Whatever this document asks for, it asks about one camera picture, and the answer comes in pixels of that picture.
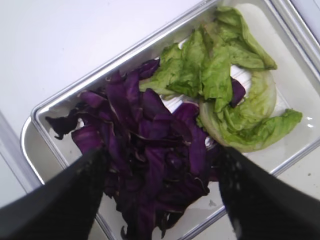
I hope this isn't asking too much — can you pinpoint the left long clear rail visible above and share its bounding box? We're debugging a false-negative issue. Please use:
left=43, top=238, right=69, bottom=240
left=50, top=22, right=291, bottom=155
left=0, top=112, right=43, bottom=193

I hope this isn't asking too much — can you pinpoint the purple cabbage pile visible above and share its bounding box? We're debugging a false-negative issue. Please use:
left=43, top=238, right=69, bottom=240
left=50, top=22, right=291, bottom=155
left=45, top=58, right=246, bottom=240

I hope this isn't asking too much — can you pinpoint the clear plastic container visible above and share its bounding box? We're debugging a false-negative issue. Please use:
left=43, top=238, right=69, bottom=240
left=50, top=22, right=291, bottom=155
left=31, top=0, right=320, bottom=240

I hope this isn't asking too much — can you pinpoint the metal serving tray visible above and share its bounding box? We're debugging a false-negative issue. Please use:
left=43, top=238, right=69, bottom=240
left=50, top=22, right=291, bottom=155
left=19, top=0, right=320, bottom=240

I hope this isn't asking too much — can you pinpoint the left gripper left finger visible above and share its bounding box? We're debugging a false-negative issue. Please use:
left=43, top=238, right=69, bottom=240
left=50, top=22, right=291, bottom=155
left=0, top=149, right=107, bottom=240

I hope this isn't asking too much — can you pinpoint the green lettuce pile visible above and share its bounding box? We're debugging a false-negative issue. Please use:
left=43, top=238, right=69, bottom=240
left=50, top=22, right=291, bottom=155
left=139, top=6, right=303, bottom=153

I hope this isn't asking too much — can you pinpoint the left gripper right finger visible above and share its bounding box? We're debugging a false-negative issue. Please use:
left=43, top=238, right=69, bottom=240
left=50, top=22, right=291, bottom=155
left=217, top=147, right=320, bottom=240

